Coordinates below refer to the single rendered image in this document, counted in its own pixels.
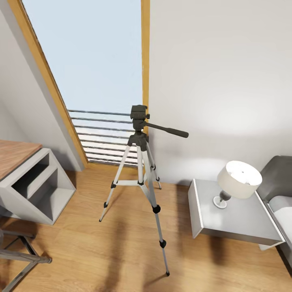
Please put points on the fixed window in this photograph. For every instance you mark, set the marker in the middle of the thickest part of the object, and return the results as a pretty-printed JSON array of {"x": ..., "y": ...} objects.
[{"x": 94, "y": 58}]

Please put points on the desk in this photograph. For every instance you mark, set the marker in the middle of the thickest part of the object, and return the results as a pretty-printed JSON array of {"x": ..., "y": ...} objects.
[{"x": 33, "y": 185}]

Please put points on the table lamp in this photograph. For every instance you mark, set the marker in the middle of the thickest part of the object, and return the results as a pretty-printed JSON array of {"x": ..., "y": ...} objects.
[{"x": 232, "y": 187}]

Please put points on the nightstand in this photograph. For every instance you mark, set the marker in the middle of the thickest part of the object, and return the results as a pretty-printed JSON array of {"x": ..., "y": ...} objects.
[{"x": 243, "y": 219}]

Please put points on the bed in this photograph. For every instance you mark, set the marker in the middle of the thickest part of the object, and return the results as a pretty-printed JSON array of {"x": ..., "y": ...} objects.
[{"x": 275, "y": 191}]

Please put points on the taboret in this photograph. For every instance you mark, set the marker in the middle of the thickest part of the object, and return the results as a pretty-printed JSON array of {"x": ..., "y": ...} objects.
[{"x": 33, "y": 257}]

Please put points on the camera tripod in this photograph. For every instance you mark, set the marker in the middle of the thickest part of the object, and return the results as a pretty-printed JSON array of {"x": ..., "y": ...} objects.
[{"x": 144, "y": 157}]

